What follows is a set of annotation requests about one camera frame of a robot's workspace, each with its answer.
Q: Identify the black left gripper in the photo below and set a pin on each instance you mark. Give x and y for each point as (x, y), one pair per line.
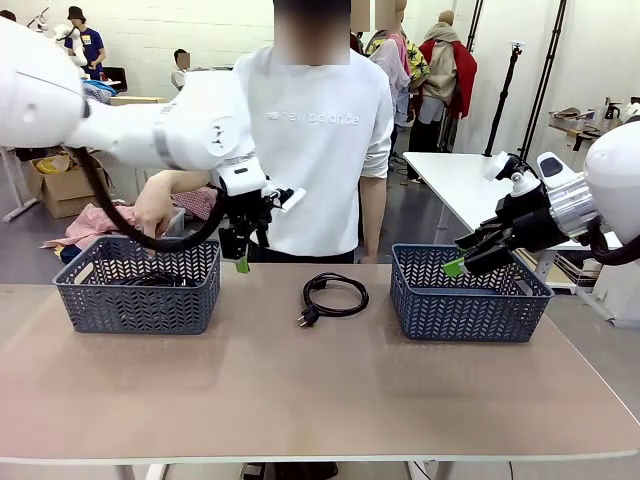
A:
(250, 210)

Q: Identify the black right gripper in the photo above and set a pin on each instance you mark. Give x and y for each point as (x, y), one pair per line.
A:
(525, 222)

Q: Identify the small white robot arm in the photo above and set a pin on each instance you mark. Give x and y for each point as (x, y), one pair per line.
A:
(70, 42)

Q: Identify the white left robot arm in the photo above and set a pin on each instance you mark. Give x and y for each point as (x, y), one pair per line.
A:
(150, 130)

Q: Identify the person's right forearm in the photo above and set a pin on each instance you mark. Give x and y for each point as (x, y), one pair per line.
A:
(192, 181)

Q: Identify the person's left forearm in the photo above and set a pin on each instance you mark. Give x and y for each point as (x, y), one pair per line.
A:
(372, 215)

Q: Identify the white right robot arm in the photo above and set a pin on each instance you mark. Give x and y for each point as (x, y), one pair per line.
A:
(615, 170)

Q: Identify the person's right hand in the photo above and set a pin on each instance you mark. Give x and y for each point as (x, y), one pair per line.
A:
(152, 205)

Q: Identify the person's left hand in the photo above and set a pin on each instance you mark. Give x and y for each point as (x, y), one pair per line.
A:
(369, 258)

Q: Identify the red checked clothes heap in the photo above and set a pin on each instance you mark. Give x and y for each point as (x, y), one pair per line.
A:
(197, 202)

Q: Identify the blue-grey plastic basket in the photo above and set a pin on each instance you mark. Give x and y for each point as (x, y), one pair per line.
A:
(465, 315)
(140, 310)

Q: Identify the clear plastic bin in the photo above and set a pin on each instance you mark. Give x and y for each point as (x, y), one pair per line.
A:
(175, 220)

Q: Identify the white side table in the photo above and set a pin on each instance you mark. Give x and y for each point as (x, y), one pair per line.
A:
(450, 175)

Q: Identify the person in white sweatshirt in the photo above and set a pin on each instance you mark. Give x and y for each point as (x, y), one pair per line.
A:
(310, 175)

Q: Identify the black tripod stand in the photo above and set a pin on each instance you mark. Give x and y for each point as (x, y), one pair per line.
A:
(502, 105)

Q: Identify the pink checked cloth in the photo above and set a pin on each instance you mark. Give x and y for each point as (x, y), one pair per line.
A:
(95, 222)

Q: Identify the black double pole stand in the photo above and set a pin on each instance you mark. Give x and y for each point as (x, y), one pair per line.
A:
(542, 85)

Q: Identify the flat cardboard box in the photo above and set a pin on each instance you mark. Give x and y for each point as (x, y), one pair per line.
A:
(140, 100)

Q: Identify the mannequin with red coat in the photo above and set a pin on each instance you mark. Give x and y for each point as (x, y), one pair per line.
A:
(447, 75)

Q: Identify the seated person with phone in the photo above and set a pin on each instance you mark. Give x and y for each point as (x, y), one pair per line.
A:
(180, 75)

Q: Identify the open cardboard box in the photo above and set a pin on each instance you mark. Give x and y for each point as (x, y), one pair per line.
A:
(65, 187)

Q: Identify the mannequin with colourful shirts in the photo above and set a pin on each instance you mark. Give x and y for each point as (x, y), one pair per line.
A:
(400, 65)

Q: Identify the black chair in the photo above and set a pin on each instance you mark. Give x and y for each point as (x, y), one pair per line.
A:
(116, 80)

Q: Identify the pile of colourful clothes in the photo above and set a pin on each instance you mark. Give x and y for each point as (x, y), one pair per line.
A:
(100, 92)

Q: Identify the person in blue shirt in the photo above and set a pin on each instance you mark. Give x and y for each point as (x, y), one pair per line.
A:
(90, 47)

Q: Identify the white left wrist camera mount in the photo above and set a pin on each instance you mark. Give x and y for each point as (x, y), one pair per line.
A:
(292, 200)

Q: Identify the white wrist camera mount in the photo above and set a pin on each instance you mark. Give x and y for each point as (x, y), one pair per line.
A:
(505, 167)
(292, 200)

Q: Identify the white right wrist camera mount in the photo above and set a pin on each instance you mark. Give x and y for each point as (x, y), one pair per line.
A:
(505, 167)

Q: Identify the wall shelf with items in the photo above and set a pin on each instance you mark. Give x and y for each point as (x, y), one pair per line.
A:
(580, 120)

